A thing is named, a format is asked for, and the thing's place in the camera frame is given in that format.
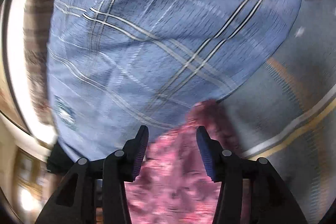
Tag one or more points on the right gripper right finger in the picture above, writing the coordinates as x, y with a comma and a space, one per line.
222, 166

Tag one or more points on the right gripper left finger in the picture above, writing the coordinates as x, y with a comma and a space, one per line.
120, 167

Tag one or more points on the pink floral garment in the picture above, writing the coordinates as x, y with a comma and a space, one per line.
173, 186

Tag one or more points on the grey bed sheet with emblem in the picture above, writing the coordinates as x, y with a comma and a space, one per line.
286, 111

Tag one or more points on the blue plaid quilt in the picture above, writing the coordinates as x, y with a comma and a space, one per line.
114, 65

